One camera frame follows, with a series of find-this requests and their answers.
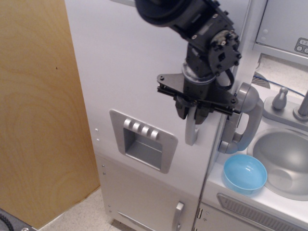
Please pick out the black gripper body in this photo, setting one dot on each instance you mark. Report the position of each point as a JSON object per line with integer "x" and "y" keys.
{"x": 206, "y": 94}

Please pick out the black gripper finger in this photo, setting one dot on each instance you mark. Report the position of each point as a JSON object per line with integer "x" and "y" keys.
{"x": 182, "y": 107}
{"x": 201, "y": 114}

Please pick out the grey fridge door handle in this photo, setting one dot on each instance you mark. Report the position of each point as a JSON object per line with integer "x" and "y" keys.
{"x": 191, "y": 130}

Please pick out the white toy fridge door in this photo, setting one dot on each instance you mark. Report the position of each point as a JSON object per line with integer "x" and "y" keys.
{"x": 119, "y": 57}

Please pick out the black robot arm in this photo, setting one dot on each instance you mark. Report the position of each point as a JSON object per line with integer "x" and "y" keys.
{"x": 206, "y": 78}

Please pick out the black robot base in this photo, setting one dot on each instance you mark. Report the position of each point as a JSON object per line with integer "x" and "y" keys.
{"x": 9, "y": 222}

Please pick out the grey fridge top badge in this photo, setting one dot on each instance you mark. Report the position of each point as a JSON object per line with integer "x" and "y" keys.
{"x": 125, "y": 2}

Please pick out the grey toy telephone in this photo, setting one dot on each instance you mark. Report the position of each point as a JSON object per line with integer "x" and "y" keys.
{"x": 249, "y": 103}

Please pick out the grey ice dispenser panel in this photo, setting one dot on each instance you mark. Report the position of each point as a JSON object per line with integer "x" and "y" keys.
{"x": 142, "y": 142}

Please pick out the blue plastic bowl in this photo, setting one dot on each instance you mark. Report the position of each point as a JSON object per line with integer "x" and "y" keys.
{"x": 244, "y": 174}

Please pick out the grey faucet knob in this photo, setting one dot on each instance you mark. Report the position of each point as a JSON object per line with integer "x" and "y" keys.
{"x": 280, "y": 100}

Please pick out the grey toy sink basin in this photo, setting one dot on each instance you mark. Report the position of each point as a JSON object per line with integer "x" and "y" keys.
{"x": 284, "y": 154}

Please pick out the grey toy faucet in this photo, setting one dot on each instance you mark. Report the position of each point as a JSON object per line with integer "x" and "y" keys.
{"x": 301, "y": 112}

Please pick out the toy microwave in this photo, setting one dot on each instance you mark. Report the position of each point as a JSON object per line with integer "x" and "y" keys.
{"x": 284, "y": 26}

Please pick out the white lower freezer door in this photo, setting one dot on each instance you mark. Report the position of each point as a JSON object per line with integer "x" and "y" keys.
{"x": 140, "y": 201}

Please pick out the white toy kitchen cabinet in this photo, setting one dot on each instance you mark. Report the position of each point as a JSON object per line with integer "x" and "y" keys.
{"x": 211, "y": 216}

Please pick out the grey oven vent panel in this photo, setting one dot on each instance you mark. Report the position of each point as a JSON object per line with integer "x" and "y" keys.
{"x": 256, "y": 215}

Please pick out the wooden board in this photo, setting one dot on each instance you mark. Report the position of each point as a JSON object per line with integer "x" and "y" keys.
{"x": 46, "y": 157}

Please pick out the grey lower door handle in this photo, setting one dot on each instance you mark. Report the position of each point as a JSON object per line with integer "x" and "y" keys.
{"x": 178, "y": 212}

